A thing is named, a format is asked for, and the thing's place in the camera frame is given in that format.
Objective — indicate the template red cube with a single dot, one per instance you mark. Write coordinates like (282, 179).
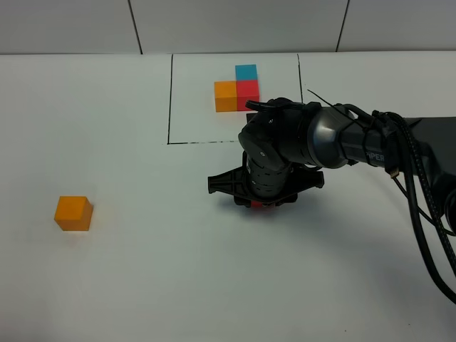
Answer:
(247, 90)

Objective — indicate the template orange cube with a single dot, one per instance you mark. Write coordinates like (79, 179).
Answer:
(225, 96)

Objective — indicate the template blue cube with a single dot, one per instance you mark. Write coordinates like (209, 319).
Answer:
(246, 72)

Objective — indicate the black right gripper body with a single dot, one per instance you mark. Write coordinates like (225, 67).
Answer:
(252, 182)

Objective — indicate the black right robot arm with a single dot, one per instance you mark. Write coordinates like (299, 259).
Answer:
(285, 143)

